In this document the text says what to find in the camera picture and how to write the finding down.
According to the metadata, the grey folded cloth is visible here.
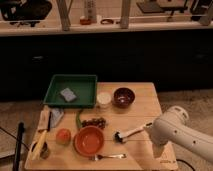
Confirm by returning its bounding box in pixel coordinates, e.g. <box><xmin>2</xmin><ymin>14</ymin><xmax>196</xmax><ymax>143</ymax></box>
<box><xmin>50</xmin><ymin>108</ymin><xmax>64</xmax><ymax>128</ymax></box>

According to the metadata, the black cable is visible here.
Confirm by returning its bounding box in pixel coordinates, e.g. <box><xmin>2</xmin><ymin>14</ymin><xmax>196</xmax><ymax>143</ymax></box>
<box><xmin>175</xmin><ymin>158</ymin><xmax>198</xmax><ymax>171</ymax></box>

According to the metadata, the black office chair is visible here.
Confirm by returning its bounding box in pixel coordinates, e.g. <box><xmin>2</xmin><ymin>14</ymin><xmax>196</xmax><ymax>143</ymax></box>
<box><xmin>0</xmin><ymin>0</ymin><xmax>52</xmax><ymax>27</ymax></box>

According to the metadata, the dark ring object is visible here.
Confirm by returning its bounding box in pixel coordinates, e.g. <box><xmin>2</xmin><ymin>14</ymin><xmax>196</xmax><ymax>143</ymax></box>
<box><xmin>100</xmin><ymin>19</ymin><xmax>114</xmax><ymax>25</ymax></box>

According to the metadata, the grey sponge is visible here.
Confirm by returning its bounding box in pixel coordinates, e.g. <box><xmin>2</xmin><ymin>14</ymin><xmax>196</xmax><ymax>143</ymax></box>
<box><xmin>60</xmin><ymin>88</ymin><xmax>77</xmax><ymax>102</ymax></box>

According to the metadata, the white cup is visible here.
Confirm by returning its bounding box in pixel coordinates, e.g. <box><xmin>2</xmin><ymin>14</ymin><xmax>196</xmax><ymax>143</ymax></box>
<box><xmin>97</xmin><ymin>92</ymin><xmax>111</xmax><ymax>108</ymax></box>

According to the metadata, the purple bowl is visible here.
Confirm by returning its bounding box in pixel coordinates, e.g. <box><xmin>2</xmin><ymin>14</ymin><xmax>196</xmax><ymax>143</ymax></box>
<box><xmin>113</xmin><ymin>87</ymin><xmax>135</xmax><ymax>108</ymax></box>

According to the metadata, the dark small cup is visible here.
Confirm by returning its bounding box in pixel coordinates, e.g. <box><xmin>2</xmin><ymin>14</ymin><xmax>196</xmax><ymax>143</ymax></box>
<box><xmin>40</xmin><ymin>143</ymin><xmax>50</xmax><ymax>159</ymax></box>

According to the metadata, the green plastic tray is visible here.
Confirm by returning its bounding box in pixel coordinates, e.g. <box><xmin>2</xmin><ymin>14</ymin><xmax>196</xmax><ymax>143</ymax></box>
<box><xmin>43</xmin><ymin>74</ymin><xmax>97</xmax><ymax>108</ymax></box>

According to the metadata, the silver fork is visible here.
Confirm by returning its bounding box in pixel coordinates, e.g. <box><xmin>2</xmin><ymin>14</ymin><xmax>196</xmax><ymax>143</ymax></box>
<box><xmin>89</xmin><ymin>154</ymin><xmax>127</xmax><ymax>161</ymax></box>

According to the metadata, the red small dish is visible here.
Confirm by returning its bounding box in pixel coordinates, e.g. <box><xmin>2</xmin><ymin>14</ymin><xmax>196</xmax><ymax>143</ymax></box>
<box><xmin>79</xmin><ymin>16</ymin><xmax>92</xmax><ymax>25</ymax></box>

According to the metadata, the green chili pepper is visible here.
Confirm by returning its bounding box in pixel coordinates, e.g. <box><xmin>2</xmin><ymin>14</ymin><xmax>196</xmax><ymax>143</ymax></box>
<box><xmin>76</xmin><ymin>109</ymin><xmax>83</xmax><ymax>129</ymax></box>

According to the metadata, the black pole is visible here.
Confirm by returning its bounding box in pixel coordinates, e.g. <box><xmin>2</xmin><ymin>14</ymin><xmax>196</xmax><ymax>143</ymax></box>
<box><xmin>12</xmin><ymin>122</ymin><xmax>24</xmax><ymax>171</ymax></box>

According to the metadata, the orange fruit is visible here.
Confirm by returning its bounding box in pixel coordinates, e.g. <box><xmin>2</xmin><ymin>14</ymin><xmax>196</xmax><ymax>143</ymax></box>
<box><xmin>56</xmin><ymin>129</ymin><xmax>71</xmax><ymax>145</ymax></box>

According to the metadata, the yellow banana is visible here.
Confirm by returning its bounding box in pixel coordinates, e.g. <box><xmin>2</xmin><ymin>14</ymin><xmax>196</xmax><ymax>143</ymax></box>
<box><xmin>31</xmin><ymin>130</ymin><xmax>47</xmax><ymax>160</ymax></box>

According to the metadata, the white handled dish brush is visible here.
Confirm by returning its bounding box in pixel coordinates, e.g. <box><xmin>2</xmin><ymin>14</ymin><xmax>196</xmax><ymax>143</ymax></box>
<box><xmin>114</xmin><ymin>123</ymin><xmax>150</xmax><ymax>143</ymax></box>

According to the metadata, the black handled knife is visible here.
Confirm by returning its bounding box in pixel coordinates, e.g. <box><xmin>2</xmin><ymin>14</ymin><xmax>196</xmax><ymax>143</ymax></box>
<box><xmin>47</xmin><ymin>111</ymin><xmax>52</xmax><ymax>132</ymax></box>

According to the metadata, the wooden cutting board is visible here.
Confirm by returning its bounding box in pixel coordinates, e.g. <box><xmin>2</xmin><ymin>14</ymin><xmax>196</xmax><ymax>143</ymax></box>
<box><xmin>37</xmin><ymin>110</ymin><xmax>50</xmax><ymax>131</ymax></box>

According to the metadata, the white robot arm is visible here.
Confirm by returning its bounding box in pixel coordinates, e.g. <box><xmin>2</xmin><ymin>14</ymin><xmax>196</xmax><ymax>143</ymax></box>
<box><xmin>146</xmin><ymin>106</ymin><xmax>213</xmax><ymax>164</ymax></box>

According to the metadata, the bunch of dark grapes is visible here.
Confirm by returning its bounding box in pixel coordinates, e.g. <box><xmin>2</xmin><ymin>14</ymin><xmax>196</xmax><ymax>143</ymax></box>
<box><xmin>82</xmin><ymin>117</ymin><xmax>106</xmax><ymax>129</ymax></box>

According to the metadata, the orange bowl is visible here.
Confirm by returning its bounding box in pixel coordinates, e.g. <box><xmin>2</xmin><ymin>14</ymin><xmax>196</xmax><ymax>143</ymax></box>
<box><xmin>74</xmin><ymin>126</ymin><xmax>105</xmax><ymax>157</ymax></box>

